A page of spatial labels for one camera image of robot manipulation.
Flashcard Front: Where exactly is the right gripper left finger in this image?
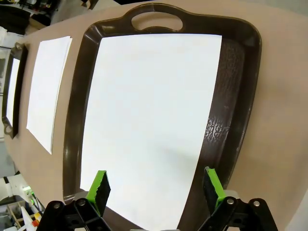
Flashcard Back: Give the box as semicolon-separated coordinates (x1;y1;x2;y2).
42;170;112;231

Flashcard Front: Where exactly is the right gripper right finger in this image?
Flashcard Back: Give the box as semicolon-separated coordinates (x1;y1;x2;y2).
197;167;278;231

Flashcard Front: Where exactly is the white A4 sheet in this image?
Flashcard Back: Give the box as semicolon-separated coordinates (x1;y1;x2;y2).
79;34;222;231
6;57;21;124

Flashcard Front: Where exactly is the white A4 paper stack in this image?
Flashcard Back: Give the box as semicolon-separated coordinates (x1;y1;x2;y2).
26;36;73;155

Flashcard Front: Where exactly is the brown plastic handled tray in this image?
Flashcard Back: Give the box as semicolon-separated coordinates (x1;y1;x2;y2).
62;2;262;205
1;42;29;140

